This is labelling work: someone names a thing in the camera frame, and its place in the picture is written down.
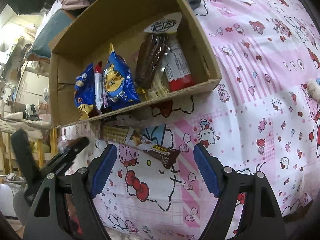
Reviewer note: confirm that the dark chocolate roll packet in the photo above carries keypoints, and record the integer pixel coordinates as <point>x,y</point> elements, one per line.
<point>150,54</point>

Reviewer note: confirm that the white grey cat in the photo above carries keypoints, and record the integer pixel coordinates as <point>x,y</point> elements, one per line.
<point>313,89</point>

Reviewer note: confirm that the pink cloth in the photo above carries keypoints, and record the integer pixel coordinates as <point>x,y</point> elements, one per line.
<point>69,5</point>

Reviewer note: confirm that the brown chocolate bar packet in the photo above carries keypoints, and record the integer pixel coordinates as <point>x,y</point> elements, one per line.
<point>166,156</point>

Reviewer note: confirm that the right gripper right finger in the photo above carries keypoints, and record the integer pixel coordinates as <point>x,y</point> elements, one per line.
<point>222,183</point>

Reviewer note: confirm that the pink cartoon bed sheet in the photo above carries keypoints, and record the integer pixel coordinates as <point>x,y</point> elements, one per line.
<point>259,118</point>

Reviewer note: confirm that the white red rice cake packet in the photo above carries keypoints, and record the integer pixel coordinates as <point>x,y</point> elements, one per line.
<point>176,67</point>

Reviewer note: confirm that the blue tiger snack bag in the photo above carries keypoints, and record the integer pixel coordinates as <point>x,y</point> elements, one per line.
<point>118,82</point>

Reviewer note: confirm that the sweet rice cake packet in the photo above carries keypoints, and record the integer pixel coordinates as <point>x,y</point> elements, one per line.
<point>101,103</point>

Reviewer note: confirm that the brown cardboard box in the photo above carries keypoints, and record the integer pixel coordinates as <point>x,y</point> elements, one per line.
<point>120,24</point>

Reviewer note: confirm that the yellow checkered wafer packet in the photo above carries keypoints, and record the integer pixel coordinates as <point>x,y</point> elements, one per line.
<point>114,133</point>

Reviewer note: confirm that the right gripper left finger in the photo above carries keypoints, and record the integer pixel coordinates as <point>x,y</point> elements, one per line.
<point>86,184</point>

